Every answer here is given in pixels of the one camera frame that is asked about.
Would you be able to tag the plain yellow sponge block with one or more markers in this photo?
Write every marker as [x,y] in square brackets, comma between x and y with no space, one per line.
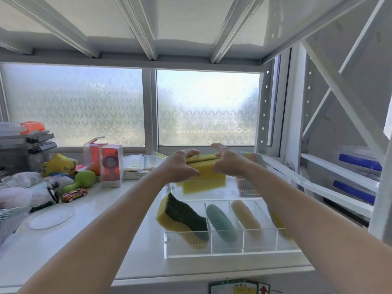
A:
[205,180]

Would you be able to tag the person's right thumb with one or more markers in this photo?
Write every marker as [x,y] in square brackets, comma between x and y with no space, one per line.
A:
[218,167]

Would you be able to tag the yellow printed pouch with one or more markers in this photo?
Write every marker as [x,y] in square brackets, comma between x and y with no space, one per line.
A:
[58,163]

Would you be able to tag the clear round plastic lid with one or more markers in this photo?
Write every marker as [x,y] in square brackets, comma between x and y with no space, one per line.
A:
[50,217]

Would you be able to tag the person's left hand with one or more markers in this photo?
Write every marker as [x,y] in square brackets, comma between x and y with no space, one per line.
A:
[174,168]

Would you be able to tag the person's left thumb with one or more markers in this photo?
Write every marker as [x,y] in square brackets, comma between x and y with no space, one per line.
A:
[192,172]

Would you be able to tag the frosted patterned window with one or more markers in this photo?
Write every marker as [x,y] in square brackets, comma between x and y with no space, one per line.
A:
[79,107]

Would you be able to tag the person's right forearm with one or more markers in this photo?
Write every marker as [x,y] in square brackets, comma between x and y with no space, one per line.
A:
[312,223]

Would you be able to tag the yellow mesh-covered sponge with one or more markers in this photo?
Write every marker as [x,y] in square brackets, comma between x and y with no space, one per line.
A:
[277,223]

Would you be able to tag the stack of thin booklets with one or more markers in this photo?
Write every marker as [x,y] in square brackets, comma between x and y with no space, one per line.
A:
[134,169]

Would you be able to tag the clear acrylic divided organizer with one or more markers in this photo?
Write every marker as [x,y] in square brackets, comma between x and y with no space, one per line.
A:
[245,244]

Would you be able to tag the yellow sponge with green scourer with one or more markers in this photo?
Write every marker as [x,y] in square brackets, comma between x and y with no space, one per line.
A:
[180,215]

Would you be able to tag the red and yellow toy car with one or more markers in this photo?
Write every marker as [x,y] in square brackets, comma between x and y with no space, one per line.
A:
[73,195]

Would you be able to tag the white metal shelf rack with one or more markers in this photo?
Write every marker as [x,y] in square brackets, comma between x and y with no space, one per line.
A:
[147,56]

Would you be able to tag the person's right hand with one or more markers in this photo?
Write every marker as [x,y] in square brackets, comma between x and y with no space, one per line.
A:
[234,163]

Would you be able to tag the clear box with red toy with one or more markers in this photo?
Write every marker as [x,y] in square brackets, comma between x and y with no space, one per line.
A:
[91,151]
[111,166]

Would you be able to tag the beige oblong sponge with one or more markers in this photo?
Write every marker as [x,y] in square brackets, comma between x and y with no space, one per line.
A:
[245,215]

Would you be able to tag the teal mesh sponge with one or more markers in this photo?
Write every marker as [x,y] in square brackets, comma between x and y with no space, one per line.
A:
[220,223]

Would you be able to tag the white plastic bags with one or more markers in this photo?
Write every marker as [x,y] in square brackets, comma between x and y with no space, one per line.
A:
[21,189]

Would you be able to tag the orange plastic clip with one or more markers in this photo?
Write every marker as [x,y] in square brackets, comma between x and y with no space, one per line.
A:
[32,127]

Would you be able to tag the clear container with blue lid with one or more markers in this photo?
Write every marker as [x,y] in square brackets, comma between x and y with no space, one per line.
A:
[353,191]
[360,162]

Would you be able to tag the clear basket of colourful sponges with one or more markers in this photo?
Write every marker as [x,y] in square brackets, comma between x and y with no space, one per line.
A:
[245,185]

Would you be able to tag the silver door knob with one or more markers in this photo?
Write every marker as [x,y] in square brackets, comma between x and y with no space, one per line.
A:
[290,166]

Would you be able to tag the green toy maraca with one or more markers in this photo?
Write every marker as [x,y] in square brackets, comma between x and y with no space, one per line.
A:
[80,180]

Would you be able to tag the person's left forearm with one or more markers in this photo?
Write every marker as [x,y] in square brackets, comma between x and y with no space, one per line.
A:
[101,238]

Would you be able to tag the green and red label sticker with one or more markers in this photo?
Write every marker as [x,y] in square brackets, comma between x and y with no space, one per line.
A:
[235,287]

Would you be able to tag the stack of grey lidded containers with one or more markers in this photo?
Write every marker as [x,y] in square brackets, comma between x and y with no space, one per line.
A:
[21,150]

